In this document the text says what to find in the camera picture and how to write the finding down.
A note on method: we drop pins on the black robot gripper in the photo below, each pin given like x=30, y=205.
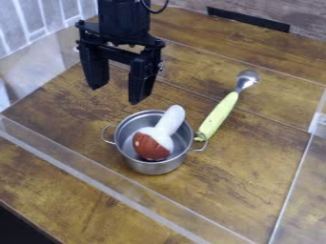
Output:
x=123, y=25

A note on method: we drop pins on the red and white plush mushroom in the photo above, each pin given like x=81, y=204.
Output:
x=153, y=141

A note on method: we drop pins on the silver metal pot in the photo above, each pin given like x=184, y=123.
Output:
x=126, y=129

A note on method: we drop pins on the black bar on table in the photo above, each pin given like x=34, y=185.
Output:
x=249, y=19

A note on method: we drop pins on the clear acrylic barrier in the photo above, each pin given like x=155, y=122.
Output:
x=150, y=203

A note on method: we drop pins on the green handled metal spoon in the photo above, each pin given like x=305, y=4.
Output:
x=246, y=79

